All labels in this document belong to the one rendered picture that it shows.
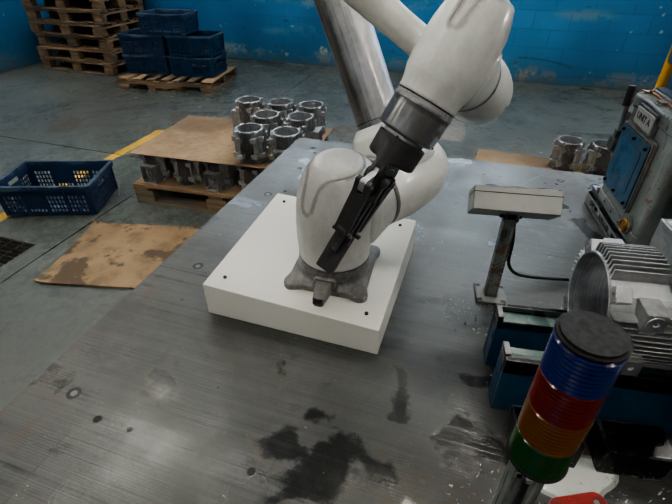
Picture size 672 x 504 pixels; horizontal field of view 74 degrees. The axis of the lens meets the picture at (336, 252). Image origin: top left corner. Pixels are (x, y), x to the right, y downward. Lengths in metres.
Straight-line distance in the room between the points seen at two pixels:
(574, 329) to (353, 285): 0.57
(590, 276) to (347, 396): 0.48
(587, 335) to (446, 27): 0.40
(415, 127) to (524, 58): 5.77
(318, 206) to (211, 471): 0.48
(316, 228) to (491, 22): 0.44
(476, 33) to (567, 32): 5.74
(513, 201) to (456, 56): 0.41
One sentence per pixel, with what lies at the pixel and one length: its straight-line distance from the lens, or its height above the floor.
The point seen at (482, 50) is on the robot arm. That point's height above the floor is 1.38.
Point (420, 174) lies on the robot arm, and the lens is 0.96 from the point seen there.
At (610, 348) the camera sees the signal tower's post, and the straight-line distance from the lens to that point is 0.43.
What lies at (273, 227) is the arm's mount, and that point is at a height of 0.90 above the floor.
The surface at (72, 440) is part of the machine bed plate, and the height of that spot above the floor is 0.80.
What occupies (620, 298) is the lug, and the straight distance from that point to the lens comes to 0.74.
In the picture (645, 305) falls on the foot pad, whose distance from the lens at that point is 0.75.
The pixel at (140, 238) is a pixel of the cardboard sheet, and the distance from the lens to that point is 2.92.
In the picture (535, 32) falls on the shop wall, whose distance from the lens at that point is 6.33.
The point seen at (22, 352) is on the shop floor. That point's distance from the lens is 2.43.
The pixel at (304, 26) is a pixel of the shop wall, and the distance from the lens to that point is 6.83.
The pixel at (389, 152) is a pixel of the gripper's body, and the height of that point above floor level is 1.25.
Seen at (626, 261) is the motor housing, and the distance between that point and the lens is 0.77.
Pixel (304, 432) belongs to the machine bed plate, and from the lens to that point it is 0.82.
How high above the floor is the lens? 1.49
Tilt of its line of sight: 35 degrees down
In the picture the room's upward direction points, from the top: straight up
